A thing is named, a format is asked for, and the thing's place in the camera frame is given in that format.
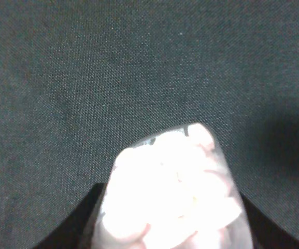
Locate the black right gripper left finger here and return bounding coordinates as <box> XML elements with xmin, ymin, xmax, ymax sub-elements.
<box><xmin>35</xmin><ymin>183</ymin><xmax>107</xmax><ymax>248</ymax></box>

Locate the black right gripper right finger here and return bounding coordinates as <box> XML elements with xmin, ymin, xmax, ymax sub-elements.
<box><xmin>241</xmin><ymin>194</ymin><xmax>299</xmax><ymax>249</ymax></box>

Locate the clear candy bottle silver cap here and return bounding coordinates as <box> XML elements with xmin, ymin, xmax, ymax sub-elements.
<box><xmin>90</xmin><ymin>123</ymin><xmax>253</xmax><ymax>248</ymax></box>

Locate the black table cloth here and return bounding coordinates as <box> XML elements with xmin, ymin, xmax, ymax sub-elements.
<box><xmin>0</xmin><ymin>1</ymin><xmax>299</xmax><ymax>248</ymax></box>

